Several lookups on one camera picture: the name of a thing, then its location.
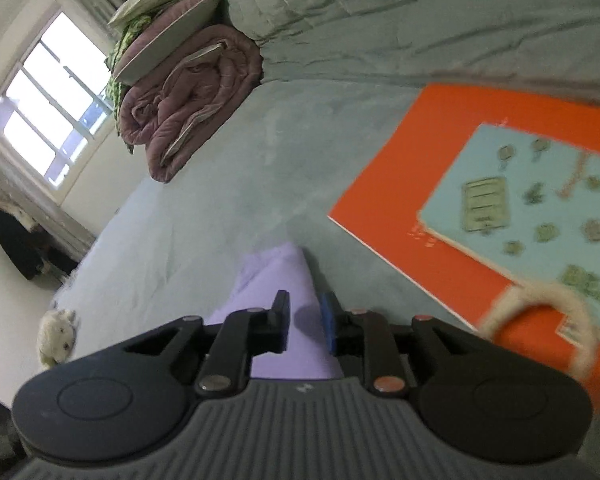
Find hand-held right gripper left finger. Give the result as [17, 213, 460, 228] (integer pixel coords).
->
[122, 290, 291, 397]

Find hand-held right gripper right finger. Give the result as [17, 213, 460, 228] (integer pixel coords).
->
[319, 291, 484, 395]

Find purple pants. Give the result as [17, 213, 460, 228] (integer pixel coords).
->
[205, 241, 344, 382]

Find white plush dog toy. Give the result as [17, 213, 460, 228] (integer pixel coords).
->
[36, 308, 79, 369]

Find orange paper bag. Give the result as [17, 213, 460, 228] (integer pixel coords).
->
[327, 82, 600, 412]

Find dark hanging jacket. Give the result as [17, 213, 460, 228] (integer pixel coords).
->
[0, 207, 77, 282]

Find pink folded quilt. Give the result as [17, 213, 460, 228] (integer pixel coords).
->
[117, 24, 265, 184]

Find pink pillow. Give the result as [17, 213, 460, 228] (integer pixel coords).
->
[112, 0, 226, 87]

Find green patterned blanket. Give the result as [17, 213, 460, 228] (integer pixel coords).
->
[104, 14, 154, 157]

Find grey padded headboard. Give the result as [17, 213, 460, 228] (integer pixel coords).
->
[186, 0, 600, 93]

